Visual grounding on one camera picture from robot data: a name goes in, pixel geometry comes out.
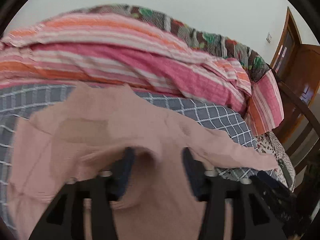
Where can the white floral mattress sheet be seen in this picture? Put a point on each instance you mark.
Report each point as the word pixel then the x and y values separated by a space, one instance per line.
pixel 268 143

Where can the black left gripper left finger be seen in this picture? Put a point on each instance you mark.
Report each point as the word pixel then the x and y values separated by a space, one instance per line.
pixel 64 217

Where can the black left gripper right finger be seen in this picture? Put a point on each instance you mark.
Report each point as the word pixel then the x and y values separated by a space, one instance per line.
pixel 234 209

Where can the dark wooden bed footboard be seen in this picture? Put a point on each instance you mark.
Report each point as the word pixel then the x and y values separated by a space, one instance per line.
pixel 298 133

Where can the white wall switch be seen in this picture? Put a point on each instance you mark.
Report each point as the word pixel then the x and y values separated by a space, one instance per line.
pixel 269 38

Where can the grey grid bedsheet with star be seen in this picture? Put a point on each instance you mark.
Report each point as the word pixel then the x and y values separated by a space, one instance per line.
pixel 22 101

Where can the dark floral patchwork blanket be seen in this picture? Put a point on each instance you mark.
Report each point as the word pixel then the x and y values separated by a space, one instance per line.
pixel 214 44

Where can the brown wooden door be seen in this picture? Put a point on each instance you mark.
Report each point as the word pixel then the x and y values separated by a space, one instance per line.
pixel 297 63

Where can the pink orange striped quilt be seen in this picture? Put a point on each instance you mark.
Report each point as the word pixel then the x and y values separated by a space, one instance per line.
pixel 116 49

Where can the pink knit turtleneck sweater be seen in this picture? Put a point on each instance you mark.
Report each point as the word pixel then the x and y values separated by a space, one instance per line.
pixel 89 130

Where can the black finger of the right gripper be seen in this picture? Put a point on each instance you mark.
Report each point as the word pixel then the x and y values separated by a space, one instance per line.
pixel 285 173

